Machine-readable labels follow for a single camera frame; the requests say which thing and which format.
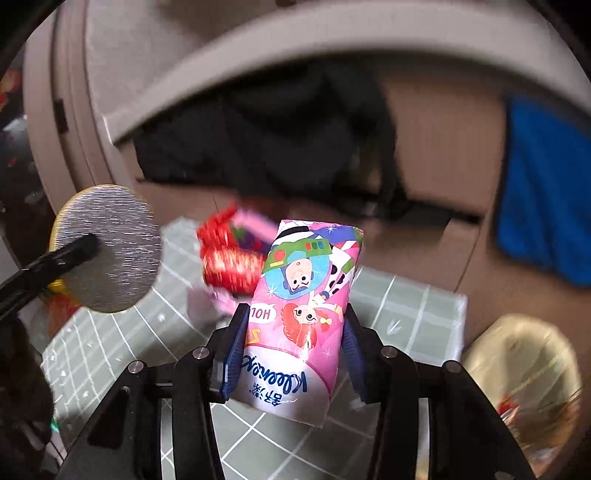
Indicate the pink purple fruit-print packet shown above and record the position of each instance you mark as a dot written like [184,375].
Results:
[251,230]

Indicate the green grid tablecloth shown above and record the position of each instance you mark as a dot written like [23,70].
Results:
[406,304]

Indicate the pink white candy wrapper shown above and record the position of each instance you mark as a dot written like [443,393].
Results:
[207,304]

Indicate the blue towel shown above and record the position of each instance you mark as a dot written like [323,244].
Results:
[545,207]

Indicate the round silver snack wrapper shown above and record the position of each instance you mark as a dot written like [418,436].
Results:
[115,258]

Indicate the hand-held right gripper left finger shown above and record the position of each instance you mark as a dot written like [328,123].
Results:
[233,350]

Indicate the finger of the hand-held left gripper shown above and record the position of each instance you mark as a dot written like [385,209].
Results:
[55,261]

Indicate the trash bin with yellow bag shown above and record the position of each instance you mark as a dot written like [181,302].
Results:
[521,369]

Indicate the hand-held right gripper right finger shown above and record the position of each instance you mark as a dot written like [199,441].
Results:
[356,357]

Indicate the red foil wrapper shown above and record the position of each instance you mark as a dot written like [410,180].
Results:
[214,230]

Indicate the black hanging cloth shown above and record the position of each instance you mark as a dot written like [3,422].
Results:
[277,152]

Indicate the pink cartoon tissue pack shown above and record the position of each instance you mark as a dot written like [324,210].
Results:
[304,277]

